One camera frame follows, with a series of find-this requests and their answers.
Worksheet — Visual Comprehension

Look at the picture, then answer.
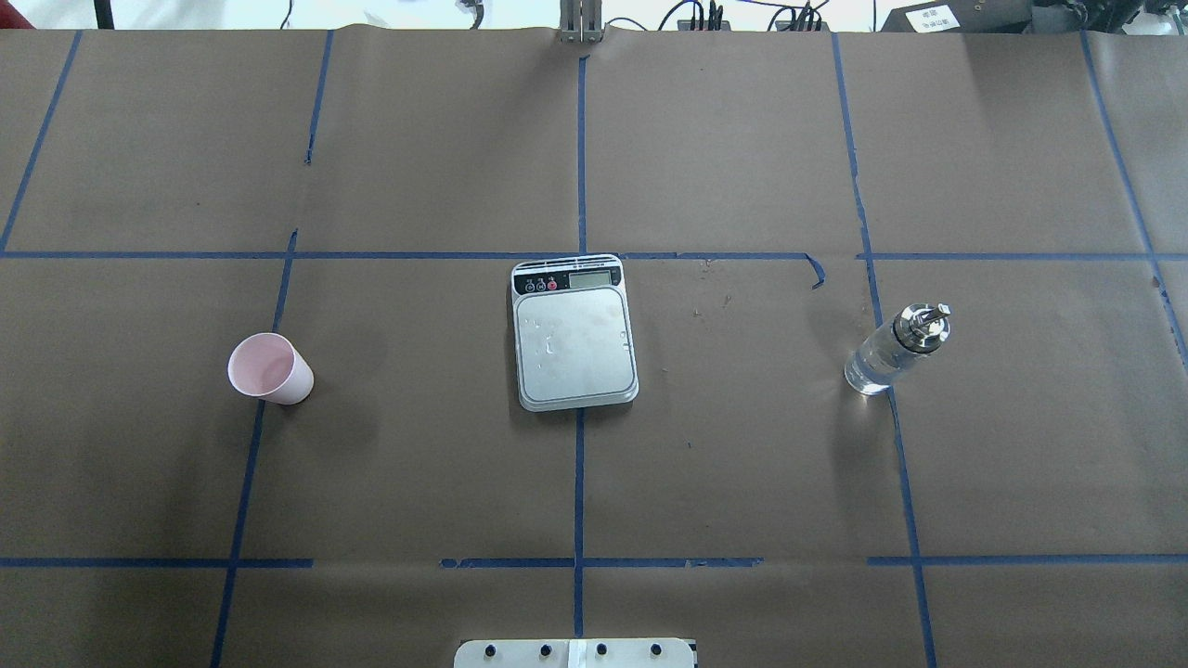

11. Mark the glass sauce bottle steel cap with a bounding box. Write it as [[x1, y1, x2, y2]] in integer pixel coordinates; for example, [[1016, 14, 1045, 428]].
[[843, 302, 953, 396]]

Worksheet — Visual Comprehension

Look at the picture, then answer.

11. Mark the pink plastic cup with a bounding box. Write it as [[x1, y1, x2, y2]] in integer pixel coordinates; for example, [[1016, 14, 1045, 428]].
[[226, 330, 315, 405]]

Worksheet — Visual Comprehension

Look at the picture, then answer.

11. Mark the silver digital kitchen scale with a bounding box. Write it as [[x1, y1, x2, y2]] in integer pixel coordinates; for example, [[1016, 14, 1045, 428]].
[[510, 254, 639, 412]]

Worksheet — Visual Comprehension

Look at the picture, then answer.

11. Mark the brown paper table cover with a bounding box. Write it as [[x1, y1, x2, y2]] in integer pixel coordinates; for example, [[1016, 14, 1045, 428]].
[[1, 26, 1184, 667]]

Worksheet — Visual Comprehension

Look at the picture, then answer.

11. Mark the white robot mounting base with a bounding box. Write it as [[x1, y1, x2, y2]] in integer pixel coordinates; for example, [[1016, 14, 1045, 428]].
[[453, 637, 699, 667]]

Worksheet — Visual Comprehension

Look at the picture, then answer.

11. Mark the aluminium frame post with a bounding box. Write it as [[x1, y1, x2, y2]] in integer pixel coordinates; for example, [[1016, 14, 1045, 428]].
[[560, 0, 605, 44]]

